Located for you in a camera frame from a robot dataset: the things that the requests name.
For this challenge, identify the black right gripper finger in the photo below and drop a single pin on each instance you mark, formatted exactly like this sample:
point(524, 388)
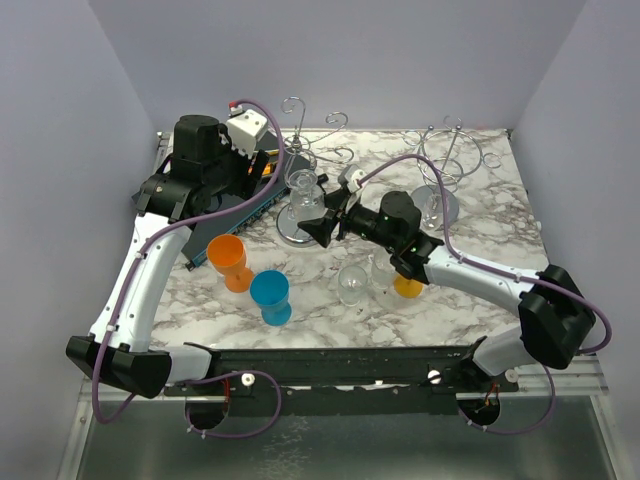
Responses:
point(337, 200)
point(320, 229)

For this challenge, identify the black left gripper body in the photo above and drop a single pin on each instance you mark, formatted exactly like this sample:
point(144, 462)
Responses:
point(236, 178)

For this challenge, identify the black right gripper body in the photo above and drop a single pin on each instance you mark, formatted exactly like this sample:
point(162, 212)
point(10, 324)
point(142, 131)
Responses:
point(345, 215)

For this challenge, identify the clear patterned wine glass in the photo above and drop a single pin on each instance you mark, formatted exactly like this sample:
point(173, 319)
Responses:
point(306, 197)

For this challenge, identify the chrome wine glass rack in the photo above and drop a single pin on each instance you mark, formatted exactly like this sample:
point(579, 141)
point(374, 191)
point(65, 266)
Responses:
point(297, 144)
point(456, 153)

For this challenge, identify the orange plastic goblet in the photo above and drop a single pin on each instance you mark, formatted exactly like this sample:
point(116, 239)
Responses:
point(228, 256)

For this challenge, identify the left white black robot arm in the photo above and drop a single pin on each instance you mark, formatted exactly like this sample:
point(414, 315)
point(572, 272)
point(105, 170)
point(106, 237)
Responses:
point(207, 158)

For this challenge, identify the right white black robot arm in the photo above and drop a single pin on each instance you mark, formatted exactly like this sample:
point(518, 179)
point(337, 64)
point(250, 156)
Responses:
point(553, 321)

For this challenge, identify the clear glass under right rack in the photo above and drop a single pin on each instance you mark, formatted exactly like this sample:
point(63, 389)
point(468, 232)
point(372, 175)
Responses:
point(433, 212)

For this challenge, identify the black pipe fitting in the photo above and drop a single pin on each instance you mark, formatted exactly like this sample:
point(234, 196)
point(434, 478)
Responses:
point(321, 179)

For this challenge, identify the clear glass front centre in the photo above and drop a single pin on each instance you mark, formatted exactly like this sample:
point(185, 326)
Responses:
point(352, 283)

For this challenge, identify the clear glass front right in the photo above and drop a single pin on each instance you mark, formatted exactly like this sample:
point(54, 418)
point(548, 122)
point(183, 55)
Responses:
point(383, 272)

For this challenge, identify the blue plastic goblet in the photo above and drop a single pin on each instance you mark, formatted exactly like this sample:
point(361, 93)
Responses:
point(270, 291)

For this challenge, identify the yellow plastic goblet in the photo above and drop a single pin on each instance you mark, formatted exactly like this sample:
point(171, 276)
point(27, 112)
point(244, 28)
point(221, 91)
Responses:
point(407, 288)

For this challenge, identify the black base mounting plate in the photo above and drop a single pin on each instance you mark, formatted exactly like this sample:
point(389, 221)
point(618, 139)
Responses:
point(345, 381)

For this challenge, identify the yellow handled pliers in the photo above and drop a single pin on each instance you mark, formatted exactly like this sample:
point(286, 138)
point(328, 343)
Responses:
point(271, 163)

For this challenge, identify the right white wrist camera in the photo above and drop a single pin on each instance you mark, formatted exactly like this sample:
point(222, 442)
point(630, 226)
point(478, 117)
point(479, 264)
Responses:
point(350, 181)

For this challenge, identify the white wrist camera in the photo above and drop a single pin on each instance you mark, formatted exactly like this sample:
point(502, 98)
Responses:
point(350, 181)
point(246, 127)

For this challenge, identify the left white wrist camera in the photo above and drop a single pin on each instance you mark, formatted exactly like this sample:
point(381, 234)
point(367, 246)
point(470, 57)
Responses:
point(246, 127)

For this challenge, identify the dark blue network switch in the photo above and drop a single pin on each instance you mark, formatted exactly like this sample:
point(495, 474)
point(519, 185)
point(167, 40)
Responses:
point(203, 232)

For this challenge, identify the aluminium rail frame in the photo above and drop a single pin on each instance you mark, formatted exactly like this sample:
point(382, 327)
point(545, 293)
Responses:
point(554, 320)

